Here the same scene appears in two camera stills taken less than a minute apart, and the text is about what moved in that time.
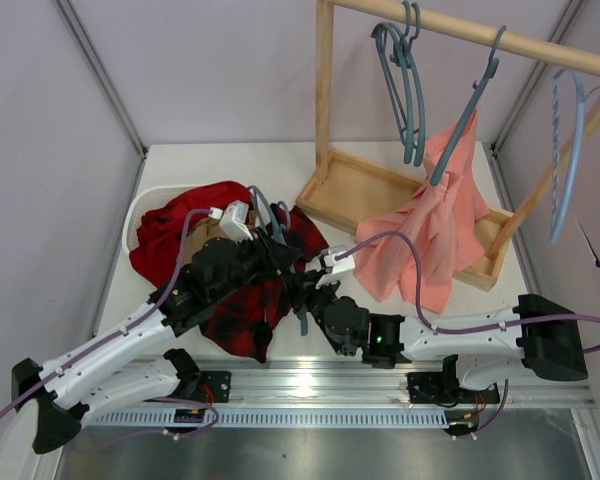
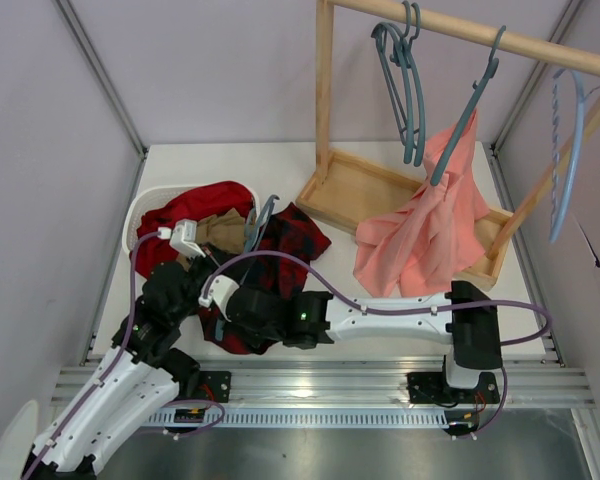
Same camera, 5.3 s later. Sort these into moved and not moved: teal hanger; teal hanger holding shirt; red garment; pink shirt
Moved: teal hanger
Not moved: red garment; pink shirt; teal hanger holding shirt
